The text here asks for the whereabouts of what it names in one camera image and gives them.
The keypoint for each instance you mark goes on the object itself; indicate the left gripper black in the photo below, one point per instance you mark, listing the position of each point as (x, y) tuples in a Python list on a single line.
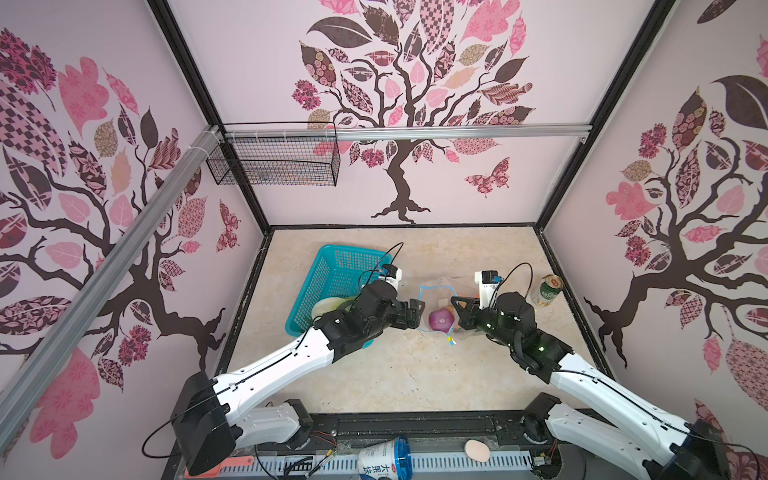
[(413, 313)]

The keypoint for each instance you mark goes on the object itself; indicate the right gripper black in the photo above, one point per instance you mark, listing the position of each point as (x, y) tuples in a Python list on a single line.
[(468, 313)]

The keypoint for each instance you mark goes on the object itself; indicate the teal plastic basket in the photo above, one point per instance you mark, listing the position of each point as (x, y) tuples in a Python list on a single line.
[(337, 271)]

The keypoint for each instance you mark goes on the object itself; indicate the clear zip bag blue zipper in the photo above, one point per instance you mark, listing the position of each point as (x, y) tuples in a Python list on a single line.
[(437, 293)]

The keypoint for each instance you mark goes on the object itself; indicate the purple onion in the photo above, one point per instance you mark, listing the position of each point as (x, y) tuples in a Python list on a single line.
[(442, 319)]

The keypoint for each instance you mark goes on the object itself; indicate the green lettuce cabbage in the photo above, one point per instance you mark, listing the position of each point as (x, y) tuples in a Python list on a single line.
[(329, 304)]

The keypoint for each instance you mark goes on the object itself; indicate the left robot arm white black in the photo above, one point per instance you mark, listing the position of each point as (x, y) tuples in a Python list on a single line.
[(270, 378)]

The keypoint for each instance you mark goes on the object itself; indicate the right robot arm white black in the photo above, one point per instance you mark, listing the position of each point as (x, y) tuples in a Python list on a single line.
[(600, 396)]

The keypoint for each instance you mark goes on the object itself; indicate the green drink can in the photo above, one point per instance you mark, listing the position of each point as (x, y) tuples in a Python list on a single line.
[(547, 290)]

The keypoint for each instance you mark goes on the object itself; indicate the white blue yogurt cup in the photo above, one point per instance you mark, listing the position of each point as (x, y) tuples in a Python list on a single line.
[(389, 460)]

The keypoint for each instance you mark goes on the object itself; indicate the red plastic scoop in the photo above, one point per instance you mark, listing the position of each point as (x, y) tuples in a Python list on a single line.
[(230, 462)]

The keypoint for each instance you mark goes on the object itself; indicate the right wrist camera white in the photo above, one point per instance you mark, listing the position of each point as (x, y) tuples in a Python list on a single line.
[(487, 282)]

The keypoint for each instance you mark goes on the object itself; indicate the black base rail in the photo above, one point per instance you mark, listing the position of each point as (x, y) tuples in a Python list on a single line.
[(363, 429)]

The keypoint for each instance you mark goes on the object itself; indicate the black wire basket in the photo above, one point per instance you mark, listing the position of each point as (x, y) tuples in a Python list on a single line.
[(291, 153)]

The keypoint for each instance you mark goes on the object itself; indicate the white cable tray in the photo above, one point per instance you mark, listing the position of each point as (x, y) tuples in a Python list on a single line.
[(440, 465)]

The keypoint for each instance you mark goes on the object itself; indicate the aluminium rail back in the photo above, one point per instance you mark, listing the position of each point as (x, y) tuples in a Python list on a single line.
[(413, 133)]

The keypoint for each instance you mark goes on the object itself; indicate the aluminium rail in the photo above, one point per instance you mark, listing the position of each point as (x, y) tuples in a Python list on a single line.
[(413, 133), (22, 393)]

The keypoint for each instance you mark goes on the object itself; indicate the aluminium rail left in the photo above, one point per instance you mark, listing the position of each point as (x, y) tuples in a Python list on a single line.
[(22, 393)]

